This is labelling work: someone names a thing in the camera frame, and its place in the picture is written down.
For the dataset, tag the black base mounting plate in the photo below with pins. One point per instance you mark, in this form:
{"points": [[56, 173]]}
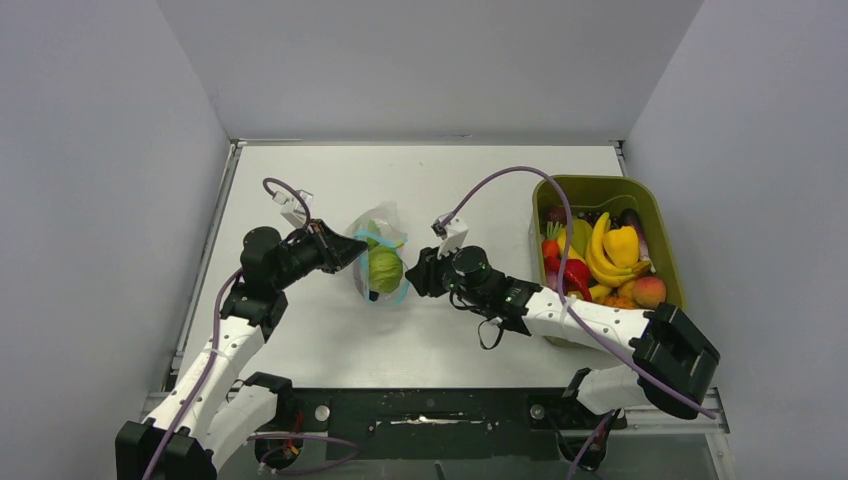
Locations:
{"points": [[539, 424]]}

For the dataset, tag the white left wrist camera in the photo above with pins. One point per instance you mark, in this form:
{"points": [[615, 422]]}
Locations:
{"points": [[294, 208]]}

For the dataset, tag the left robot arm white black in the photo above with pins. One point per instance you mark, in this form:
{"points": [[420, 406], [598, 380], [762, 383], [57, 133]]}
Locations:
{"points": [[218, 358]]}

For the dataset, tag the orange spiky fruit toy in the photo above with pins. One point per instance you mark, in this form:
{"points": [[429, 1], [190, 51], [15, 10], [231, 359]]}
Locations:
{"points": [[619, 302]]}

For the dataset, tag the yellow star fruit toy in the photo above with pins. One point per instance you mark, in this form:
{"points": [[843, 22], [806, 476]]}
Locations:
{"points": [[582, 231]]}

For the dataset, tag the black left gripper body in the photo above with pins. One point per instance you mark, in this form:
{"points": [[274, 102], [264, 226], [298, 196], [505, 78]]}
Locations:
{"points": [[315, 249]]}

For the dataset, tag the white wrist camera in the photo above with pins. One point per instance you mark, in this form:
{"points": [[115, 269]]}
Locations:
{"points": [[452, 231], [294, 208]]}

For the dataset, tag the orange carrot toy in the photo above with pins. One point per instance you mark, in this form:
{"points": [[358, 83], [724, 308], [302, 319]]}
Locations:
{"points": [[550, 245]]}

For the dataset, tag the dark red plum toy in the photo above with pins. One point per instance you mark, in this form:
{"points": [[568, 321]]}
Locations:
{"points": [[557, 214]]}

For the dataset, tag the peach toy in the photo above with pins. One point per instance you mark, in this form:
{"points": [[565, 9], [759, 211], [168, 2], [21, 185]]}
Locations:
{"points": [[649, 292]]}

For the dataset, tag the yellow bell pepper toy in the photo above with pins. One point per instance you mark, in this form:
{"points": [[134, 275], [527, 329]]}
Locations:
{"points": [[622, 246]]}

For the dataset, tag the yellow banana bunch toy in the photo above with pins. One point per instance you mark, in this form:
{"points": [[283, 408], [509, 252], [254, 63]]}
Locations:
{"points": [[602, 269]]}

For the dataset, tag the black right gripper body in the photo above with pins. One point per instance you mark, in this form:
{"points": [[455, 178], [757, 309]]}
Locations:
{"points": [[440, 274]]}

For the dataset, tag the green custard apple toy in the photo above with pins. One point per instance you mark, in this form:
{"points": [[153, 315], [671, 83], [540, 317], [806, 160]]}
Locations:
{"points": [[373, 235]]}

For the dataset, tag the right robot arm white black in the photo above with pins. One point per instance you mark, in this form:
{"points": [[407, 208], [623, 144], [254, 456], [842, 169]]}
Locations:
{"points": [[664, 359]]}

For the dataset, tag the clear zip top bag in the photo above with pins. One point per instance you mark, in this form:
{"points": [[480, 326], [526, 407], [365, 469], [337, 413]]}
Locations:
{"points": [[386, 215]]}

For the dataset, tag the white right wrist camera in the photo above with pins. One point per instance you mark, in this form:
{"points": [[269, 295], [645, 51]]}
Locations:
{"points": [[452, 231]]}

